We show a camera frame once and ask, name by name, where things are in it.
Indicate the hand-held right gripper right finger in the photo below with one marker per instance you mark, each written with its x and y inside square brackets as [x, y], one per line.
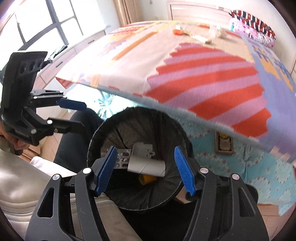
[185, 171]

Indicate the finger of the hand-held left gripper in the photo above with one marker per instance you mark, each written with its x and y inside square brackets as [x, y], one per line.
[71, 104]
[69, 127]

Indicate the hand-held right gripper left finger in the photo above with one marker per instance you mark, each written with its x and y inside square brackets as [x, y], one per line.
[106, 171]

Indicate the silver blister pack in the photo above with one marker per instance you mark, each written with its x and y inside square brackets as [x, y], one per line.
[122, 160]

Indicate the black trash bin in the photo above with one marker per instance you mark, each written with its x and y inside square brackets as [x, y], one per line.
[161, 143]

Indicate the grey cardboard tube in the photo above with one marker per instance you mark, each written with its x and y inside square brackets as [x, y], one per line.
[148, 165]

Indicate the yellow tape roll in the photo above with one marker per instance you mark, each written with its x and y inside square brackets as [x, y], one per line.
[146, 179]

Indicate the white plastic box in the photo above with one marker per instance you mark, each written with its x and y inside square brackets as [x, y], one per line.
[142, 150]

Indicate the person's left hand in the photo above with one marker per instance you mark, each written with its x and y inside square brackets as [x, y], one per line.
[22, 144]

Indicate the person's black trousers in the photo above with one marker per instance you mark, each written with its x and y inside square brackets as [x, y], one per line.
[76, 139]

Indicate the brown patterned card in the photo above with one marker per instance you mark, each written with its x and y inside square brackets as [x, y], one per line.
[223, 142]

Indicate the dark clothes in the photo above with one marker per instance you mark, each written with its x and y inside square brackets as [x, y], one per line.
[59, 49]

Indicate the window seat drawer cabinet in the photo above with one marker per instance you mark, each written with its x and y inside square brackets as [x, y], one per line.
[76, 46]

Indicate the black framed window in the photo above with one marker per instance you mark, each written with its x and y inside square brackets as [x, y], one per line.
[55, 23]

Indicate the colourful geometric blanket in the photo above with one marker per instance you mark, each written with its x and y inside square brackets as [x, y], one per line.
[208, 81]

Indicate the beige curtain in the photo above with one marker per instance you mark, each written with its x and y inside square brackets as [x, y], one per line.
[127, 11]

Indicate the orange plastic piece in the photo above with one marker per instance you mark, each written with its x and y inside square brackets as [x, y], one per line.
[178, 31]

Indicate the small beige box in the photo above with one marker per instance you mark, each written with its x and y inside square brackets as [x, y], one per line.
[203, 39]

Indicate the white rabbit toy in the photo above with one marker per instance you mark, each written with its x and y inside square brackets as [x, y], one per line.
[218, 32]

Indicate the light wooden bed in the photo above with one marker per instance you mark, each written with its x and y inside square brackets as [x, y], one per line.
[196, 11]

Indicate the striped folded quilt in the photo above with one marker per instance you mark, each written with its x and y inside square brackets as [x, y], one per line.
[254, 20]

